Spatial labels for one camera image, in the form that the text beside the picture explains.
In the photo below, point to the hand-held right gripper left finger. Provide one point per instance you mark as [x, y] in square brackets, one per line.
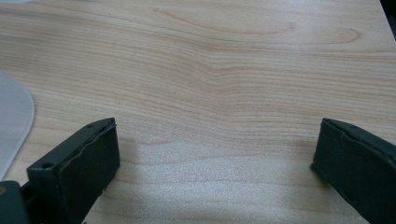
[77, 168]

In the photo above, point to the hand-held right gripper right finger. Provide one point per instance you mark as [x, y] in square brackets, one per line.
[358, 168]

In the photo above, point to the translucent white plastic sheet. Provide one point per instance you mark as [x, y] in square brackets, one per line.
[12, 124]

